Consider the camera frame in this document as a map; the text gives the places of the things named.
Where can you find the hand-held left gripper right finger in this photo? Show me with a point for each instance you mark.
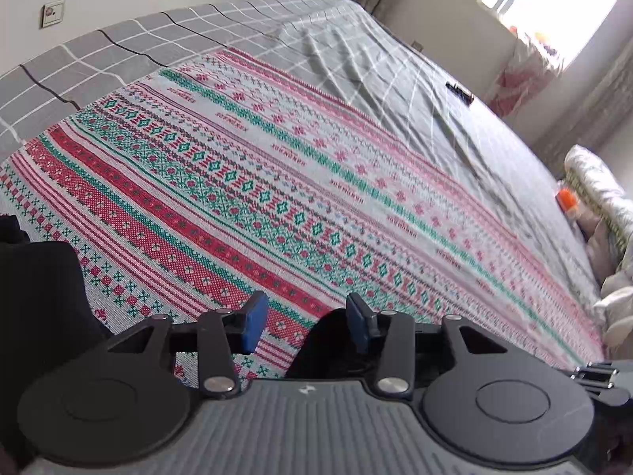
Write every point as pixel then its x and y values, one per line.
pixel 357 321

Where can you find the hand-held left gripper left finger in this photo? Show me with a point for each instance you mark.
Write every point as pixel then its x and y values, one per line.
pixel 254 321

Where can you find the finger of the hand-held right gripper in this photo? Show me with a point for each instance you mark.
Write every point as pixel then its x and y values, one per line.
pixel 601 381

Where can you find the black pants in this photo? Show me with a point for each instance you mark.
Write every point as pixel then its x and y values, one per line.
pixel 44 297
pixel 321 346

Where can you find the pink folded cloth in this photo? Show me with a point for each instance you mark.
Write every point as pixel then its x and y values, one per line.
pixel 601 252

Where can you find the red green patterned blanket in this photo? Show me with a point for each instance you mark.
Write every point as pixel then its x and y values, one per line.
pixel 247 183

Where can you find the orange packet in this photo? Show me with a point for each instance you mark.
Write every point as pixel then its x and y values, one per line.
pixel 567 200

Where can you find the folded white quilt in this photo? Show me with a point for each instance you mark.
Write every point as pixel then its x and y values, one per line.
pixel 593 178

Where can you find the pink white hanging cloth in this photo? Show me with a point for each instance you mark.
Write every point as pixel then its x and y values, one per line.
pixel 524 69

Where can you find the bright window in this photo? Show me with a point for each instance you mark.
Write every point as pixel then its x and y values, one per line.
pixel 559 5

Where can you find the wall socket with red mark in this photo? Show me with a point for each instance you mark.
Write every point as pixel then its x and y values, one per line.
pixel 53 13

